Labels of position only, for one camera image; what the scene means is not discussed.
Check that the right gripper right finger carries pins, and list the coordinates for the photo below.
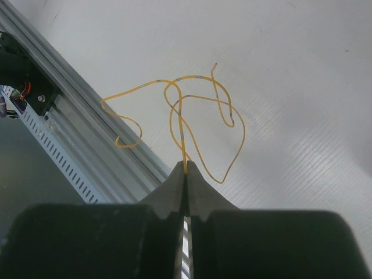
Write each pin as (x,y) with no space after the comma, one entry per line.
(228,242)

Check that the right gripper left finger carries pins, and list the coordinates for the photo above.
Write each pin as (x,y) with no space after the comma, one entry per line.
(140,240)

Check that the aluminium mounting rail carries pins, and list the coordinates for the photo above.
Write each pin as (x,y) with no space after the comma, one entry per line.
(82,128)

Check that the white slotted cable duct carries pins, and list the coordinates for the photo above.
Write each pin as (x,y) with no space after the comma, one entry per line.
(34,166)

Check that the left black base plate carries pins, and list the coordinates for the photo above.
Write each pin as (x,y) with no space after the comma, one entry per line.
(27,84)

